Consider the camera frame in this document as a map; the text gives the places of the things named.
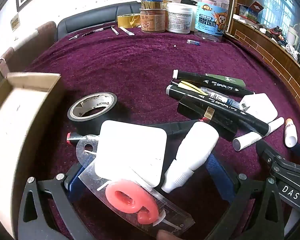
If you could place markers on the small wall plaque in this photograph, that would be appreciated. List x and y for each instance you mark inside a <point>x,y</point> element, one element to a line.
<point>15,22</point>

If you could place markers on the black gold-banded lipstick box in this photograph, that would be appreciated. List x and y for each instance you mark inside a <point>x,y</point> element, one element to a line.
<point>195,108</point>

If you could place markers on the grey-capped black marker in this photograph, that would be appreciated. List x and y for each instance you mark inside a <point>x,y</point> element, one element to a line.
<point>240,116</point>

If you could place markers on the yellow tape roll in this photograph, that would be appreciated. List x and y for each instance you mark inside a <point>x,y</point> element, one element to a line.
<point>126,20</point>

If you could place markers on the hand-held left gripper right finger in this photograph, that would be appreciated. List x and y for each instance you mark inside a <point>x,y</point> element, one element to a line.
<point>218,172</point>

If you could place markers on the clear jar blue label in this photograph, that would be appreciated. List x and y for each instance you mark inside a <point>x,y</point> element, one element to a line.
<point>211,20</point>

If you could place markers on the white bottle orange cap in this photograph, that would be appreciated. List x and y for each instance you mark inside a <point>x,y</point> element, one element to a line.
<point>291,135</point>

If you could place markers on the clear plastic pen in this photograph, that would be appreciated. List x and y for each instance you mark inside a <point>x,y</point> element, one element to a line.
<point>220,97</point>

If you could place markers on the small white charger block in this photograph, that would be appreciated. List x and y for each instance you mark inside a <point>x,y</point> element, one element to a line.
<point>262,105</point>

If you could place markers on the white plug charger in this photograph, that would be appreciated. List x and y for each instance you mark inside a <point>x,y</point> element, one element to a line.
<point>130,150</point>

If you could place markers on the white marker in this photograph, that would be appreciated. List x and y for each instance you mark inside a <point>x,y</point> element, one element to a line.
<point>250,137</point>

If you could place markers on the red-capped black marker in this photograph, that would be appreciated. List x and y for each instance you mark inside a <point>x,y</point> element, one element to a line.
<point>71,136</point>

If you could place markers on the small metal clip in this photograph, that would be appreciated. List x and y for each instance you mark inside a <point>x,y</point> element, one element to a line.
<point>74,37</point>

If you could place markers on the colourful cardboard box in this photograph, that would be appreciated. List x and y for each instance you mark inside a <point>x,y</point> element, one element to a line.
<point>251,12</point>

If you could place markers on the brown jar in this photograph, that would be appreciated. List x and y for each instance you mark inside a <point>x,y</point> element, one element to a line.
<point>152,21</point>

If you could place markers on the white craft knife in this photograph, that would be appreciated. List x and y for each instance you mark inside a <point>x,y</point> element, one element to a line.
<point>127,31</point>

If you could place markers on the white dropper bottle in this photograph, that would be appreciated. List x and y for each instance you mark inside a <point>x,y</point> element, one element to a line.
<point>197,145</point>

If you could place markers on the small metal tool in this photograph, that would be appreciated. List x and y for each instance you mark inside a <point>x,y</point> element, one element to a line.
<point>114,30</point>

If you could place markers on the brown upholstered armchair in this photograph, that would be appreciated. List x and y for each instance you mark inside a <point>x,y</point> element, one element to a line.
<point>40,40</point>

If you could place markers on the slim green box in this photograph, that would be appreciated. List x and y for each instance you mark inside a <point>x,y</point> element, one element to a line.
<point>227,79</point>

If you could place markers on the shallow cardboard box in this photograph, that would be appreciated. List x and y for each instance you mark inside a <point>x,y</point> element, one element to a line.
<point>15,120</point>

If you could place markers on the black leather sofa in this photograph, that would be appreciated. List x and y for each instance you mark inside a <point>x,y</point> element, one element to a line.
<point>90,17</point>

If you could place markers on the red-lidded small jar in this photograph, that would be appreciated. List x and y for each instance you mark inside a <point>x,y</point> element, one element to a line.
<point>152,1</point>

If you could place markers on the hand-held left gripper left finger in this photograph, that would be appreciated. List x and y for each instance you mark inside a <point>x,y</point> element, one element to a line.
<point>73,182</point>

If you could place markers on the white plastic jar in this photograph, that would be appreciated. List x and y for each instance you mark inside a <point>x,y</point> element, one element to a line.
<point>180,18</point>

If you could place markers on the black tape roll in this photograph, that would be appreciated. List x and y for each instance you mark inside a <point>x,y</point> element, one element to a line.
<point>107,115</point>

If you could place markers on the burgundy velvet tablecloth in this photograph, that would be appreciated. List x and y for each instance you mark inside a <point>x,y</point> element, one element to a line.
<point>140,60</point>

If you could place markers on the wooden brick-pattern counter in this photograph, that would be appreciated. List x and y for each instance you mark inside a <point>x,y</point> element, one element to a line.
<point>270,52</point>

